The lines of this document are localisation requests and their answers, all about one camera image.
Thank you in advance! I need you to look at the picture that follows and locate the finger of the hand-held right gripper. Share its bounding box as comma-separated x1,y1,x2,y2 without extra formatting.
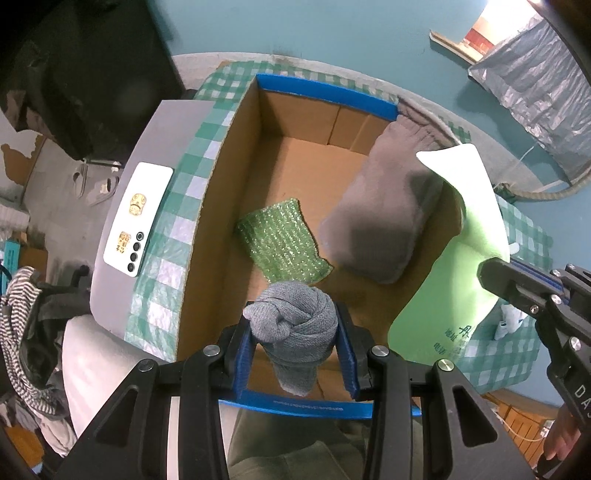
510,259,591,305
478,257,561,319

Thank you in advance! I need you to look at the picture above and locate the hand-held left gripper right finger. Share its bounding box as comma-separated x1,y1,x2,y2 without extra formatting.
333,302,536,480

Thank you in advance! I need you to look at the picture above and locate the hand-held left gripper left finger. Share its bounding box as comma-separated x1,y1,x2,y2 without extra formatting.
69,302,259,480

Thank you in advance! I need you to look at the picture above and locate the grey sock roll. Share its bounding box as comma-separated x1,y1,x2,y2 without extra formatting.
243,281,334,396

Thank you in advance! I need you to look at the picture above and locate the lime green bag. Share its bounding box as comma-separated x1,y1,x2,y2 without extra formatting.
388,144,512,365

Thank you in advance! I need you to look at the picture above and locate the green bubble wrap piece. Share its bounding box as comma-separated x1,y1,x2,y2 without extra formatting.
236,198,334,282

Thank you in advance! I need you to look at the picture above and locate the taupe fleece-lined sock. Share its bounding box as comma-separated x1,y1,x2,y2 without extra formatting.
321,115,455,284

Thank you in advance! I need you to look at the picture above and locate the blue-rimmed cardboard box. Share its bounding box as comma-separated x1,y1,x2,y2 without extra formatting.
174,73,467,421

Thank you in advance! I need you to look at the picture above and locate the person's right hand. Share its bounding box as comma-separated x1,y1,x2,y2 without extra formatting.
542,405,591,462

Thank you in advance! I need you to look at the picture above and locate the light green checkered tablecloth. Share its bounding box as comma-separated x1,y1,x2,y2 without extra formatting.
124,99,555,395

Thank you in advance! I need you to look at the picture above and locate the white phone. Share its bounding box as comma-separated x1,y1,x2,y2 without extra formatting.
102,161,175,278

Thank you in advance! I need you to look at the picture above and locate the silver curtain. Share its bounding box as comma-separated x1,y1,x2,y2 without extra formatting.
466,14,591,185

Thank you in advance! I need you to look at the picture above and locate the striped garment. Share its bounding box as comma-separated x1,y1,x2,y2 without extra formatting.
0,265,70,418

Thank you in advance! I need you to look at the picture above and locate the white plastic object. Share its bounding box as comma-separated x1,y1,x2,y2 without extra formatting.
73,159,123,207

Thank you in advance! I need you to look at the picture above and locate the wooden window sill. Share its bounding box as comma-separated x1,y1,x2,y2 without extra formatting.
429,30,483,65

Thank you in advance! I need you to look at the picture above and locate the small teal box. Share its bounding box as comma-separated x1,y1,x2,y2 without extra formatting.
4,240,20,278

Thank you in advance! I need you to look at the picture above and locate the dark green checkered cloth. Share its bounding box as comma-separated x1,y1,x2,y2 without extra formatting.
194,60,472,144

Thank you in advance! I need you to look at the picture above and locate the beige braided hose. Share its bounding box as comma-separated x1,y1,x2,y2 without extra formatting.
496,161,591,201

